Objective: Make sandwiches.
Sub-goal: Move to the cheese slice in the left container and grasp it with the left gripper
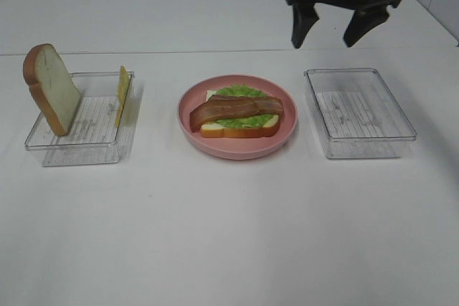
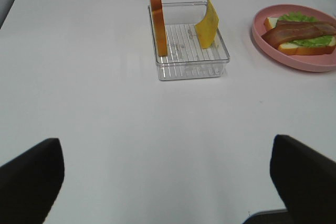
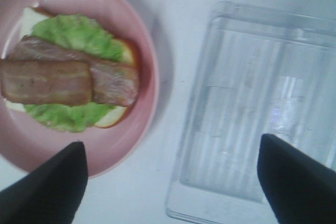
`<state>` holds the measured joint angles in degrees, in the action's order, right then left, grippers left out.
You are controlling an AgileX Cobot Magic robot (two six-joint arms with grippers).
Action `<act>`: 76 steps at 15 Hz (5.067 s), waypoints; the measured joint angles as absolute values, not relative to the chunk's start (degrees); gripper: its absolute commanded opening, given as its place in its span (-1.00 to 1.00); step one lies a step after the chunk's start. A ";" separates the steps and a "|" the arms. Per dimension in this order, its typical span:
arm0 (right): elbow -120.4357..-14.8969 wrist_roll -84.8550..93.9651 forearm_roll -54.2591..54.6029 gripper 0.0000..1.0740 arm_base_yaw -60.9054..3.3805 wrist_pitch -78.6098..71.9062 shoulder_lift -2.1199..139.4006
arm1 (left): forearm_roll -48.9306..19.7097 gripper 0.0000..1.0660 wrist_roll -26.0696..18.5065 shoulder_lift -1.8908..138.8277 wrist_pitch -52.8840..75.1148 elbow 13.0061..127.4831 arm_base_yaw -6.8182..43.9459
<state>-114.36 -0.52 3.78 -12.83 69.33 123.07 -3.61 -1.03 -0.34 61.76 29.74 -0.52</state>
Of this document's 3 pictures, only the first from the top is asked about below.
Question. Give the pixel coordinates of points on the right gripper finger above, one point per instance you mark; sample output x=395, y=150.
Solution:
x=363, y=21
x=304, y=17

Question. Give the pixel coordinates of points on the green lettuce leaf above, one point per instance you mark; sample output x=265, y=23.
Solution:
x=255, y=121

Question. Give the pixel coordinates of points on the short bacon strip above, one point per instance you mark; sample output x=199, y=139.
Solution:
x=265, y=104

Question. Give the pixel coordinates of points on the long bacon strip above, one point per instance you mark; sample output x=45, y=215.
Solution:
x=217, y=109

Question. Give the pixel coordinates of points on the bread slice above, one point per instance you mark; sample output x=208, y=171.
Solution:
x=51, y=87
x=215, y=130

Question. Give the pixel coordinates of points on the yellow cheese slice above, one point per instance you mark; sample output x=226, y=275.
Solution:
x=122, y=89

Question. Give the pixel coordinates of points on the right clear plastic container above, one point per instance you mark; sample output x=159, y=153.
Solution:
x=356, y=115

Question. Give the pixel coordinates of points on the clear plastic container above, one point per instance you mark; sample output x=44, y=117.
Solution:
x=100, y=133
x=356, y=115

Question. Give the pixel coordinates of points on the pink round plate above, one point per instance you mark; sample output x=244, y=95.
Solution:
x=237, y=148

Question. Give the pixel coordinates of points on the left clear plastic container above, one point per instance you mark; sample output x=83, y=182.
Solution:
x=100, y=133

